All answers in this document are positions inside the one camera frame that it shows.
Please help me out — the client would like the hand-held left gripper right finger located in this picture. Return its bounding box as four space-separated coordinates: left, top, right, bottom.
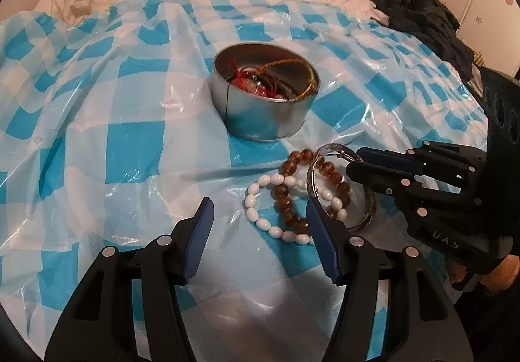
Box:
306 197 475 362

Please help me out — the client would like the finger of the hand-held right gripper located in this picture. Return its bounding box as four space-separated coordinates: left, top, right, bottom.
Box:
346 161 464 201
357 140 487 176

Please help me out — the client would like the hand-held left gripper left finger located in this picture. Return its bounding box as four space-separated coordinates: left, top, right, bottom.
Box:
44 197 215 362

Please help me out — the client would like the person's right hand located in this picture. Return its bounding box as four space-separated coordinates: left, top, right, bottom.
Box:
446 255 520 298

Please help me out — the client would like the round metal tin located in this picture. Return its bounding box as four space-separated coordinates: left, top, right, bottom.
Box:
208 42 321 142

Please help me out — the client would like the brown bead bracelet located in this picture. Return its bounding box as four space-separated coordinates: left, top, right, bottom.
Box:
274 148 352 236

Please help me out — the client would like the black clothing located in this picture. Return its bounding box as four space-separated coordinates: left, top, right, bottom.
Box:
371 0 484 82

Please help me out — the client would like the silver bangle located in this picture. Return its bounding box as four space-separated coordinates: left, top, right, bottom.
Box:
306 144 376 233

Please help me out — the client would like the blue white checkered plastic sheet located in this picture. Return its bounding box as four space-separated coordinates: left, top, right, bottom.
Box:
0 0 500 362

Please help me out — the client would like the white bead bracelet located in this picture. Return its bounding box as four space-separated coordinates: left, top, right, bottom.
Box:
244 173 348 246

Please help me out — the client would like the pile of mixed bracelets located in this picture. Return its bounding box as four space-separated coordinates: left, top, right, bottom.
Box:
227 57 318 103

